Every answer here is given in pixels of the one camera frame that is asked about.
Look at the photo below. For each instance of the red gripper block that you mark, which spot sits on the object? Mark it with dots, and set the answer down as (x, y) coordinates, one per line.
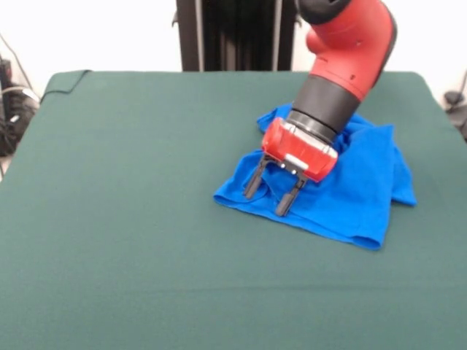
(295, 147)

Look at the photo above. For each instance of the blue shirt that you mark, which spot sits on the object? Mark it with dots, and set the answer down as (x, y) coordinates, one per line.
(346, 189)

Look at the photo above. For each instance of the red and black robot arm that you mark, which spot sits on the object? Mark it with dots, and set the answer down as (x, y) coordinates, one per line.
(346, 54)

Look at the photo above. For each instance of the dark green table cloth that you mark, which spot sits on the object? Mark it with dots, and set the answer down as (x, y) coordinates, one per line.
(146, 218)

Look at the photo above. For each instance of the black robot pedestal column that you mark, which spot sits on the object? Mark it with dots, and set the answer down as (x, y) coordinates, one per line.
(226, 36)

